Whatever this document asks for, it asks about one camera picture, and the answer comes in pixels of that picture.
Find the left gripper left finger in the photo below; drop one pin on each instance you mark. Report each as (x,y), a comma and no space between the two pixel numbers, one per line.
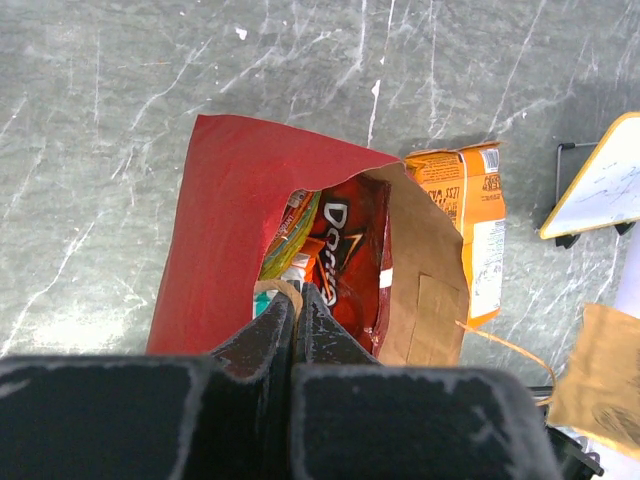
(221,415)

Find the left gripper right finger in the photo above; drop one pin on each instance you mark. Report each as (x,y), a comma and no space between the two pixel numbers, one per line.
(353,418)

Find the red Doritos bag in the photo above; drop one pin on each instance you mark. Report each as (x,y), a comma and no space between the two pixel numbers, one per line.
(354,266)

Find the red paper bag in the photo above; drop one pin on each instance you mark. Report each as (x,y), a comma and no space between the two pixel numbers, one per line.
(238,176)

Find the tan gold snack bag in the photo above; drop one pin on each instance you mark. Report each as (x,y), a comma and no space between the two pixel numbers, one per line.
(599,394)

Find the orange snack bag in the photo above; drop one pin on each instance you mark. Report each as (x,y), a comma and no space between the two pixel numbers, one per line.
(466,185)

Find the teal white snack bag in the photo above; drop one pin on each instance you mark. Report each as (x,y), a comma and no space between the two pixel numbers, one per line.
(263,294)

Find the colourful red yellow snack bag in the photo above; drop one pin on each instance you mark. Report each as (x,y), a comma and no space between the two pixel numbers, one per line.
(295,226)

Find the small whiteboard with stand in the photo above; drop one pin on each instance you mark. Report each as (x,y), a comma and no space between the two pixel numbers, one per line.
(605,190)

